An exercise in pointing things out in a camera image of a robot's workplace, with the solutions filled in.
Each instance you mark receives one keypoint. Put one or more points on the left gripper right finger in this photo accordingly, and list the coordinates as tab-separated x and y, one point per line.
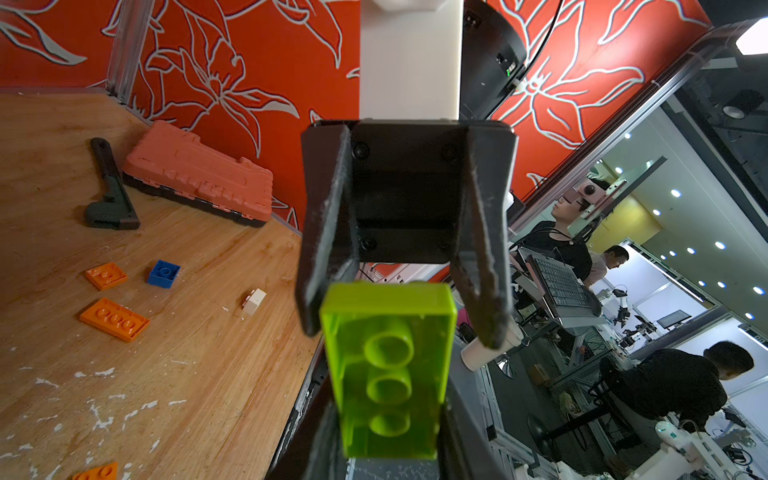
463	450

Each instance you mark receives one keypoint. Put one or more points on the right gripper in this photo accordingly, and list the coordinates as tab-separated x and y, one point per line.
411	183

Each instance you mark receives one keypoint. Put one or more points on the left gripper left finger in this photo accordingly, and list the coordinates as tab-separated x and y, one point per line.
311	444

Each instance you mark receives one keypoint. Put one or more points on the long green lego plate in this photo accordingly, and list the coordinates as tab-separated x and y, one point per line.
389	349

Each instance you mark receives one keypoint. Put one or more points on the orange square lego plate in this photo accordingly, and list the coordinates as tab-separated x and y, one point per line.
104	472

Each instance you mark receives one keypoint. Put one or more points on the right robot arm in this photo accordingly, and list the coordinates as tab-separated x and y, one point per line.
493	57

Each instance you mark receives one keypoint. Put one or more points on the white lego brick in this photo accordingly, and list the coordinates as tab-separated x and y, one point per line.
253	301

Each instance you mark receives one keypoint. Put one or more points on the blue lego brick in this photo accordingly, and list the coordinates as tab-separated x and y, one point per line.
163	274

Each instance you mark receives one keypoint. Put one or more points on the long orange lego plate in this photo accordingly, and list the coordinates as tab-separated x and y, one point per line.
114	319

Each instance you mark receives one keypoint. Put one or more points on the small orange lego plate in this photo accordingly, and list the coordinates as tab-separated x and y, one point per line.
106	276

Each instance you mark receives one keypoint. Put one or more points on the red plastic tool case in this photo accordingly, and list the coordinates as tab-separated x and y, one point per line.
176	165

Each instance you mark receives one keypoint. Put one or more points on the dark green clamp tool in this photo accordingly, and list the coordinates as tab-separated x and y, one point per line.
114	210

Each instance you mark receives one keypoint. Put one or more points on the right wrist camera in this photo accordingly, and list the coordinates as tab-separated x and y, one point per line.
410	59

